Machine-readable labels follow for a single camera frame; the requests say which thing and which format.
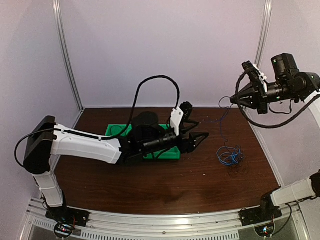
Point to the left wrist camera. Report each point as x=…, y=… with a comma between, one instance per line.
x=179, y=115

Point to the front aluminium rail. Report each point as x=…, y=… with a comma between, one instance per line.
x=225, y=225

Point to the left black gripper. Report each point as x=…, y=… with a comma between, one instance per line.
x=188, y=144

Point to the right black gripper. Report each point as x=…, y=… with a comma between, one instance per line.
x=260, y=99

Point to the aluminium frame post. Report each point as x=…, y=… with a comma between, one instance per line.
x=65, y=53
x=264, y=31

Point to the left aluminium frame post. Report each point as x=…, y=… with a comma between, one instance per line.
x=65, y=53

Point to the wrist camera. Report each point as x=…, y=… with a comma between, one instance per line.
x=179, y=115
x=256, y=76

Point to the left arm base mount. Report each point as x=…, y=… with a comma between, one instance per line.
x=66, y=219

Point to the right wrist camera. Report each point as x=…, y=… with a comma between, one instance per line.
x=256, y=76

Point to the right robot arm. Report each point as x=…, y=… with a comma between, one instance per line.
x=298, y=87

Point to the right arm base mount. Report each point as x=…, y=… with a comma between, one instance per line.
x=262, y=221

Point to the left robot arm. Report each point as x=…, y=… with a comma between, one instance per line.
x=142, y=136

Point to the right aluminium frame post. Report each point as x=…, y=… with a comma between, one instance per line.
x=264, y=31

